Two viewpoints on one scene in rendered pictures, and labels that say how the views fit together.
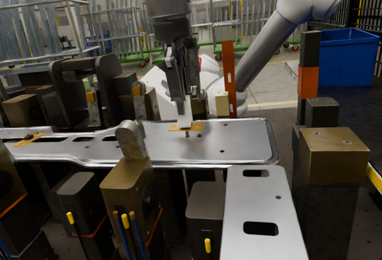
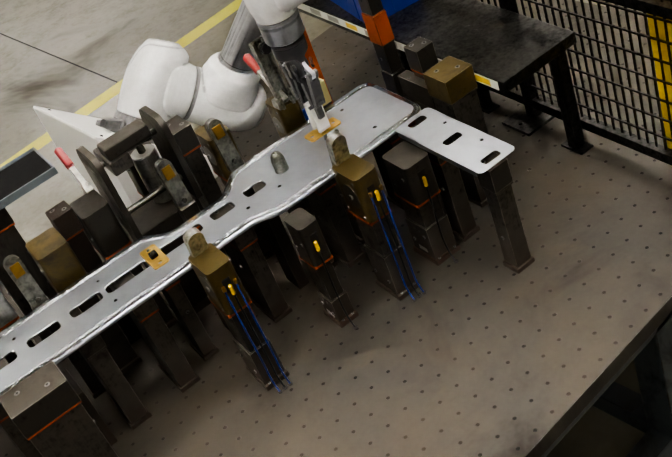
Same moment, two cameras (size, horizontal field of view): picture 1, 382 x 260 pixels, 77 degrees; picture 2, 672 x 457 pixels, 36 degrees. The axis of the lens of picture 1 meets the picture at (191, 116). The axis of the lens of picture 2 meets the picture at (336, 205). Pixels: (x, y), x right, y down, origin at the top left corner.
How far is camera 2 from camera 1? 188 cm
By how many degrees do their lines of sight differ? 34
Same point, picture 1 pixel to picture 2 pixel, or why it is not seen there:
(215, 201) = (410, 152)
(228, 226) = (438, 149)
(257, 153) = (401, 111)
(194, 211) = (406, 164)
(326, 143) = (447, 74)
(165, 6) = (295, 32)
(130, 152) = (341, 156)
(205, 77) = (183, 77)
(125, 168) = (349, 167)
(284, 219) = (458, 127)
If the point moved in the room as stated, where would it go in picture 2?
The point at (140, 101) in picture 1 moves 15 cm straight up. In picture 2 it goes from (226, 142) to (201, 88)
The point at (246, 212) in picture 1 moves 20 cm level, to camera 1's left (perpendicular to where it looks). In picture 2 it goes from (438, 139) to (382, 197)
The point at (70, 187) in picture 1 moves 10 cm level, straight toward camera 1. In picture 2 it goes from (302, 221) to (348, 214)
